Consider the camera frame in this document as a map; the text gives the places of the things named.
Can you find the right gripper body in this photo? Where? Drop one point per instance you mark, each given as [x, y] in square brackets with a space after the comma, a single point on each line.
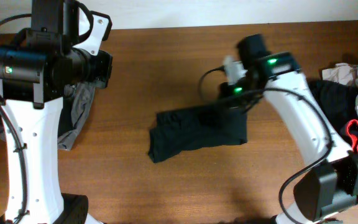
[236, 96]

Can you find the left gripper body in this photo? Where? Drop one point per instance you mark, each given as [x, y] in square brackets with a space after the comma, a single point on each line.
[105, 69]

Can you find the black Nike t-shirt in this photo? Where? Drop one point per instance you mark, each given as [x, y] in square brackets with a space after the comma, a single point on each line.
[189, 129]

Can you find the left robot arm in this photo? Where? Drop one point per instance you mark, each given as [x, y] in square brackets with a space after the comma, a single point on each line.
[60, 48]

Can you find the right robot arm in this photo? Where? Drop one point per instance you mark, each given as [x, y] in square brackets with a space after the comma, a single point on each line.
[328, 184]

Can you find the black and red garment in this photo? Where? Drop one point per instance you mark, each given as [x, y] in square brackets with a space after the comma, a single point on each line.
[338, 103]

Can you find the white crumpled garment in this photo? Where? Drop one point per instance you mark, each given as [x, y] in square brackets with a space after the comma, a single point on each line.
[342, 73]

